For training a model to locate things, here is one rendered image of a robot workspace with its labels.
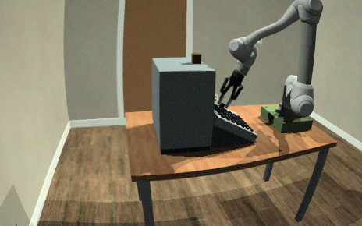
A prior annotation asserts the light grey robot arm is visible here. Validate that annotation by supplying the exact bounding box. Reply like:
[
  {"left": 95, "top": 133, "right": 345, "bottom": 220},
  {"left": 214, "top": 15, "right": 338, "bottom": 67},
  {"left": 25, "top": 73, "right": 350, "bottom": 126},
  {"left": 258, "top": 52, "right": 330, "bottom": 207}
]
[{"left": 229, "top": 0, "right": 323, "bottom": 120}]

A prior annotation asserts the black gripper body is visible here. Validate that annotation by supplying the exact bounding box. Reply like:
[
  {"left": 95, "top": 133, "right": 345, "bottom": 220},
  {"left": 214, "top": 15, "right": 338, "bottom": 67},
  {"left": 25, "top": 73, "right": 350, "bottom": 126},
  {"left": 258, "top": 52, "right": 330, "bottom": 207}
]
[{"left": 229, "top": 70, "right": 244, "bottom": 87}]

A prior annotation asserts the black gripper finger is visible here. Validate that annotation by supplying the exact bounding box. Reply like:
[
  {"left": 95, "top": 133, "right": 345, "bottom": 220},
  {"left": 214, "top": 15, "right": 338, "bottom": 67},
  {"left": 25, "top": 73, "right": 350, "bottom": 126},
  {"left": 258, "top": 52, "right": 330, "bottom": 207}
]
[
  {"left": 225, "top": 83, "right": 243, "bottom": 109},
  {"left": 217, "top": 77, "right": 235, "bottom": 105}
]

